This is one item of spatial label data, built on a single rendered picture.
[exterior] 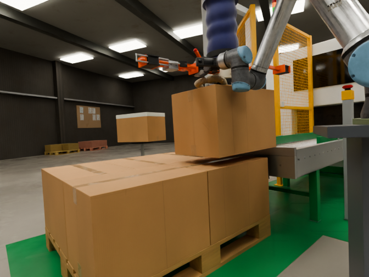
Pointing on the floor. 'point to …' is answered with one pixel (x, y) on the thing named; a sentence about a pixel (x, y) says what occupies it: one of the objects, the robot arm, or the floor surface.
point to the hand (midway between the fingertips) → (194, 68)
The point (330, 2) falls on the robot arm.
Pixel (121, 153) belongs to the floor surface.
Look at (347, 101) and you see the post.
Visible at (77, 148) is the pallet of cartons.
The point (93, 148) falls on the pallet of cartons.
